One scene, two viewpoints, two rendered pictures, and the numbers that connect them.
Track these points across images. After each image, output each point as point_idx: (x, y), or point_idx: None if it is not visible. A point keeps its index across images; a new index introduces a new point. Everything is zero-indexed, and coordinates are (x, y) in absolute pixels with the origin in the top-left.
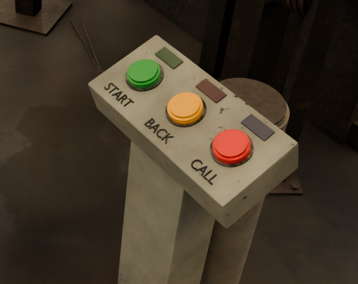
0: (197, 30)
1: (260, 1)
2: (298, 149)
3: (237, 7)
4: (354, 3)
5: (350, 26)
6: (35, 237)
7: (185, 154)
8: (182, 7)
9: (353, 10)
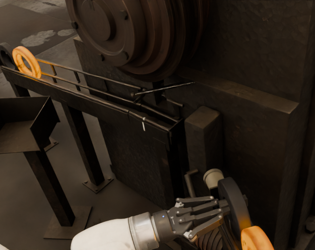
0: (166, 209)
1: (194, 247)
2: None
3: (181, 245)
4: (252, 215)
5: (254, 225)
6: None
7: None
8: (154, 196)
9: (253, 218)
